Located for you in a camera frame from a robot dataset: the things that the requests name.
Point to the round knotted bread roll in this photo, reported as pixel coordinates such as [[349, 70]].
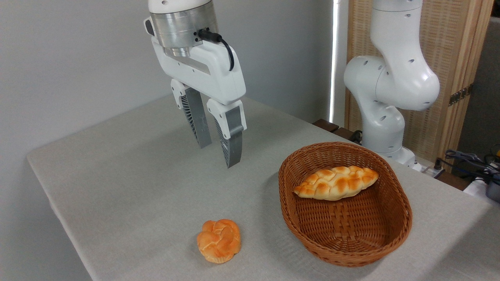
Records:
[[218, 241]]

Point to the white vertical light strip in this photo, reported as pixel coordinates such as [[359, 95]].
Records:
[[335, 58]]

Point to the white power strip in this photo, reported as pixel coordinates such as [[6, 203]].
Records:
[[427, 168]]

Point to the grey tablecloth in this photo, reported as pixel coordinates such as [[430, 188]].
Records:
[[136, 187]]

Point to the metal screen hinge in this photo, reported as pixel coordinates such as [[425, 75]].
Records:
[[461, 95]]

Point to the long braided bread loaf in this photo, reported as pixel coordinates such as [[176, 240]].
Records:
[[338, 183]]

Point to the dark wooden board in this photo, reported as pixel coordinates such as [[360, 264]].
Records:
[[326, 125]]

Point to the brown woven wicker basket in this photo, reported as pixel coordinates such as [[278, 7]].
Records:
[[347, 230]]

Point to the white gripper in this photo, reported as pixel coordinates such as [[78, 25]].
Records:
[[213, 74]]

